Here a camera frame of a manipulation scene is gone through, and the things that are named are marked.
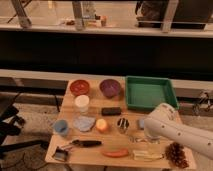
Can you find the blue sponge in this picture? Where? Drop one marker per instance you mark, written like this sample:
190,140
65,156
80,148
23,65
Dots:
141,124

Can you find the orange carrot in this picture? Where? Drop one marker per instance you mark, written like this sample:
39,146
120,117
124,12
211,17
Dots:
116,154

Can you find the grey blue cloth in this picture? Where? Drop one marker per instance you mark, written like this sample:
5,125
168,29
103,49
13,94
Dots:
84,123

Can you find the green plastic tray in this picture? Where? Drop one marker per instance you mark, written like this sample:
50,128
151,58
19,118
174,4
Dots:
146,93

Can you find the orange yellow apple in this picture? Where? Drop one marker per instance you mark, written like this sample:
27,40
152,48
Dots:
102,126

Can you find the white plastic cup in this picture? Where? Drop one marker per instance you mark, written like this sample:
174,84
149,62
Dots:
82,103

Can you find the small metal clip tool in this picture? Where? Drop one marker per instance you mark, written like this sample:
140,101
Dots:
61,153

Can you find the black silver metal can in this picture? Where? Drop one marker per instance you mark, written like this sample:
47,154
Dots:
122,125

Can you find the black office chair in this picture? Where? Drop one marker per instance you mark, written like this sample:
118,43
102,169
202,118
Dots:
8,118

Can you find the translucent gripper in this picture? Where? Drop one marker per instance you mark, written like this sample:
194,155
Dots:
154,140

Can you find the black handled peeler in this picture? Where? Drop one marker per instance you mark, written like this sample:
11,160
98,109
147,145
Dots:
86,143

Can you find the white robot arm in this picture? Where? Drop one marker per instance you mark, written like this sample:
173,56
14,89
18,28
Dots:
160,122

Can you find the purple bowl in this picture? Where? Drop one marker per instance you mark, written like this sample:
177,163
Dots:
110,88

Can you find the brown grape bunch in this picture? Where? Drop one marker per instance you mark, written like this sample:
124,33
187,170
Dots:
176,155

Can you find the silver metal fork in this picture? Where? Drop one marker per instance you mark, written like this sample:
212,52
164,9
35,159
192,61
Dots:
136,140

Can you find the red bowl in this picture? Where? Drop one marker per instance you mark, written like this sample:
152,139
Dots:
79,87

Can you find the black rectangular block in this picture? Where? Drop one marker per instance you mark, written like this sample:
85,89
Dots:
111,111

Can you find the blue plastic cup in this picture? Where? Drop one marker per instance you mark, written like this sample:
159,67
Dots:
61,127

